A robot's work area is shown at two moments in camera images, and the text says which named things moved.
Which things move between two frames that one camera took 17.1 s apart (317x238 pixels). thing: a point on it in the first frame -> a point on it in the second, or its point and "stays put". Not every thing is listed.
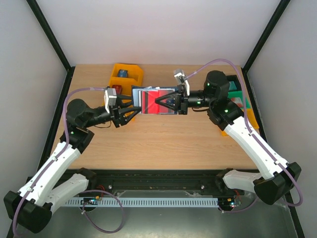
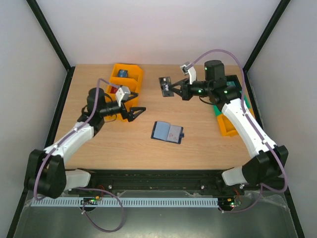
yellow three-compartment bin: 126,75 stays put
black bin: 235,79 stays put
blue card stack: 123,73 stays put
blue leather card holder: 144,97 -> 162,130
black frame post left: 41,20 stays put
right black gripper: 183,102 -> 184,90
